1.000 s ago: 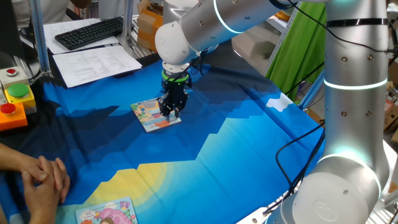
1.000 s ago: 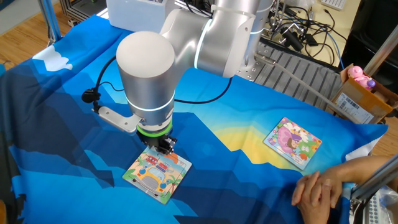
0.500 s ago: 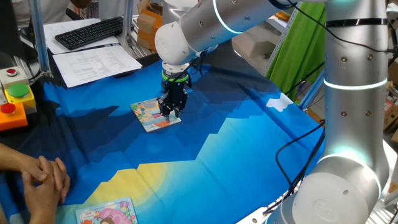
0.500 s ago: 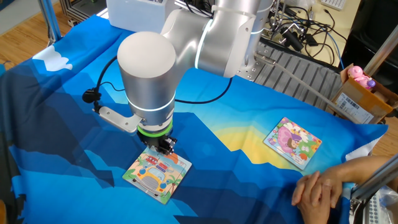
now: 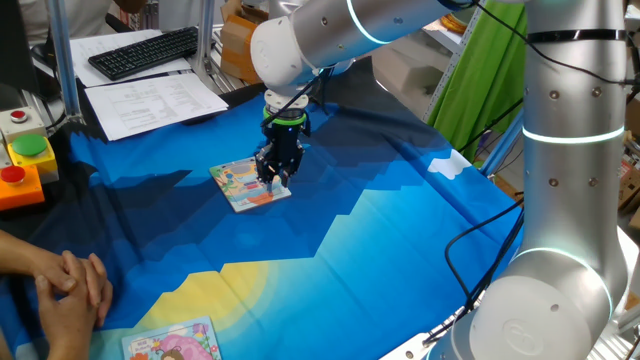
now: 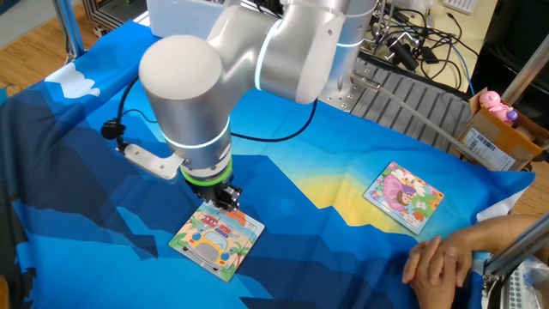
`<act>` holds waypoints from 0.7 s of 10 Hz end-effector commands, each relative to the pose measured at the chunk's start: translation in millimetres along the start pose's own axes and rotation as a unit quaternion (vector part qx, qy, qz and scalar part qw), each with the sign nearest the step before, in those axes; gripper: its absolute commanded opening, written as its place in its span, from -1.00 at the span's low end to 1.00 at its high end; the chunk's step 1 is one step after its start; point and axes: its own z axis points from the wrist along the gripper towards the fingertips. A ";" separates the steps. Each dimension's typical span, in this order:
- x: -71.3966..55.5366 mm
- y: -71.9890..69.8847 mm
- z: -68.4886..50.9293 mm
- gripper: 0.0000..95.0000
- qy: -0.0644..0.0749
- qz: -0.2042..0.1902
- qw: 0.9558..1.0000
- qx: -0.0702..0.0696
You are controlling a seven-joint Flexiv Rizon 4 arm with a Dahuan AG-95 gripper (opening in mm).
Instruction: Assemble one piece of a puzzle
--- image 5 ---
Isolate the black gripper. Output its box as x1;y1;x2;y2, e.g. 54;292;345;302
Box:
254;119;306;197

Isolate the person's left forearm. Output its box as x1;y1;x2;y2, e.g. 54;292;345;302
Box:
0;229;37;279

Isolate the yellow bus puzzle board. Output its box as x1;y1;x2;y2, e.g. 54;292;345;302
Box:
208;156;293;214

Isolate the person's left hand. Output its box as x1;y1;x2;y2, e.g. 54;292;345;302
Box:
26;248;115;329

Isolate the person's right hand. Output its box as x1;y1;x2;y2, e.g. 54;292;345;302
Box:
34;274;101;360

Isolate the blue landscape print tablecloth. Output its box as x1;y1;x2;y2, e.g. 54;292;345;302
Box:
0;57;527;360

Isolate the brown cardboard box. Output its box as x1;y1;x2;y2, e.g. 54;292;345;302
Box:
219;0;272;86

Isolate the printed white paper sheet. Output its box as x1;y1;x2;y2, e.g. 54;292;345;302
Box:
84;72;230;143

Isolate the white shelf unit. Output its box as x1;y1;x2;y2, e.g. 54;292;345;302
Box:
371;19;481;120

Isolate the black keyboard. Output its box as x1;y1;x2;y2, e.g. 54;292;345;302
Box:
87;25;202;82

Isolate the pink picture book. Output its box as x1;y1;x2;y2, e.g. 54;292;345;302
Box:
121;315;224;360

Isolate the green cloth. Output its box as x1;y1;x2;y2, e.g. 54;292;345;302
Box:
426;0;529;164

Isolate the blue grey metal pole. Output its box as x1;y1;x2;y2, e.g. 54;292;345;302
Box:
478;106;526;177

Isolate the yellow tape roll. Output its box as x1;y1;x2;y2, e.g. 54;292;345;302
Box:
439;11;469;36

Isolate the yellow box green button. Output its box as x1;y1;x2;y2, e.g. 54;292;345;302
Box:
6;133;61;184

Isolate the orange box red button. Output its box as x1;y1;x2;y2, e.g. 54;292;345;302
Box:
0;164;47;212

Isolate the white box red button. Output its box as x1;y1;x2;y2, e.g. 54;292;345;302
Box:
0;105;49;144

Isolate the person in white shirt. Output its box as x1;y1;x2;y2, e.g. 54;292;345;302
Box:
17;0;151;44

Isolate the black monitor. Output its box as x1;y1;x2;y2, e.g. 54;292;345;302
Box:
0;0;42;97

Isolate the black camera cable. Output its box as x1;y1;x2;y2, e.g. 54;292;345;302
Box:
261;68;332;126

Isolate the aluminium profile post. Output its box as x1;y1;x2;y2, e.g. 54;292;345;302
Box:
46;0;84;122
191;0;217;72

